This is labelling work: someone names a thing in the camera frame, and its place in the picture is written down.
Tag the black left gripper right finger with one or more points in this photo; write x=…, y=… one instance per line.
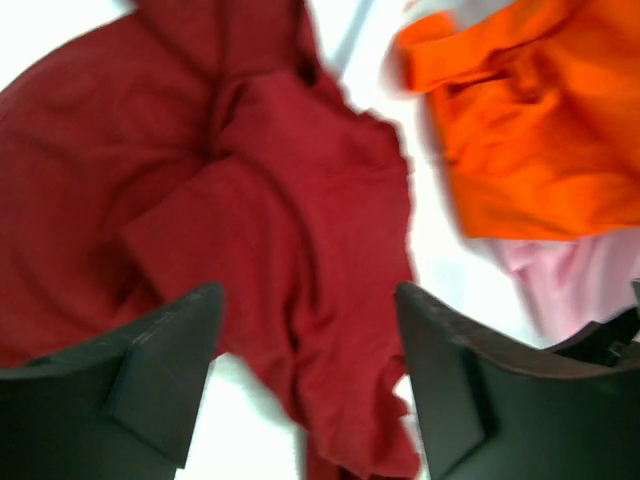
x=490, y=407

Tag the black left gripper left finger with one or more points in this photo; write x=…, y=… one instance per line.
x=122, y=405

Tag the dark red t shirt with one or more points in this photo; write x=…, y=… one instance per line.
x=203, y=141

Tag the pink t shirt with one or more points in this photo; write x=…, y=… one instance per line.
x=568, y=284

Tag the orange t shirt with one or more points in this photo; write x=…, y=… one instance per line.
x=537, y=110

